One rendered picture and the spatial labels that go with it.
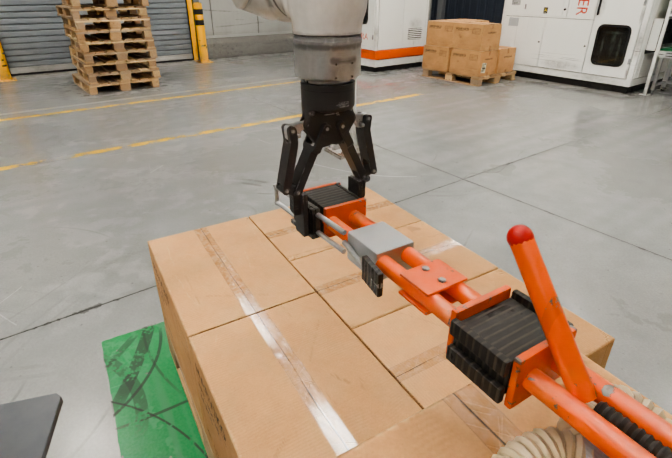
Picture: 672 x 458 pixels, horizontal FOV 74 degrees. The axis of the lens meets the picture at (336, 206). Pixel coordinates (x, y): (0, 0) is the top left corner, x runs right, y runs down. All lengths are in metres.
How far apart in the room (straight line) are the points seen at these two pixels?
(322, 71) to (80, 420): 1.67
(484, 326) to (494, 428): 0.15
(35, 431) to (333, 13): 0.79
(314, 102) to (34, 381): 1.85
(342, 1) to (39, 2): 9.46
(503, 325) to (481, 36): 7.16
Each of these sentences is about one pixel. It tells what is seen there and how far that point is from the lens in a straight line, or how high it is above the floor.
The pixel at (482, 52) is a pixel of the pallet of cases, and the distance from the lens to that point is 7.59.
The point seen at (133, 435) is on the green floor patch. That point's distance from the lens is 1.88.
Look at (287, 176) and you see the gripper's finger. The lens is 0.63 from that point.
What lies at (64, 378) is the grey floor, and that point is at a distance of 2.20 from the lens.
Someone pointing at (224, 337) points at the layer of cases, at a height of 0.54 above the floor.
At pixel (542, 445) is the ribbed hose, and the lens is 0.47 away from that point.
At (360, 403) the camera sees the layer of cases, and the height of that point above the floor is 0.54.
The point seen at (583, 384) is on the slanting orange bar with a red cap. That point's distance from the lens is 0.46.
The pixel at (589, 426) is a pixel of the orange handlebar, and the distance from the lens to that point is 0.44.
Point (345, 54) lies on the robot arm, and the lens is 0.59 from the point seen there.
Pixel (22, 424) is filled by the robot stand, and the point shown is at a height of 0.75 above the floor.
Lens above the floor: 1.40
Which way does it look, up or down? 26 degrees down
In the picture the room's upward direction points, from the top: straight up
